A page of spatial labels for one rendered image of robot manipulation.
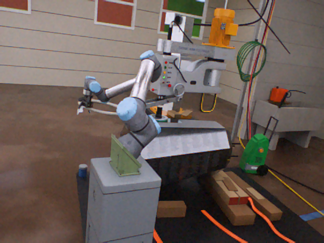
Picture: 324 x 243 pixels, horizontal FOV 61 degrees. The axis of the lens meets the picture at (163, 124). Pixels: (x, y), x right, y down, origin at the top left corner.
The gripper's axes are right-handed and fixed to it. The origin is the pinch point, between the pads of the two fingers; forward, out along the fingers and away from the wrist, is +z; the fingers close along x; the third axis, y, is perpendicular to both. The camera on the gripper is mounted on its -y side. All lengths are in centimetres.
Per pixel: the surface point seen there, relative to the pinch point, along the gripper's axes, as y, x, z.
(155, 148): 60, 46, 20
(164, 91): 35, 73, -32
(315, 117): 158, 443, -6
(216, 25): 49, 125, -110
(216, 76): 63, 134, -56
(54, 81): -507, 328, 113
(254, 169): 121, 232, 67
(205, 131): 82, 103, 1
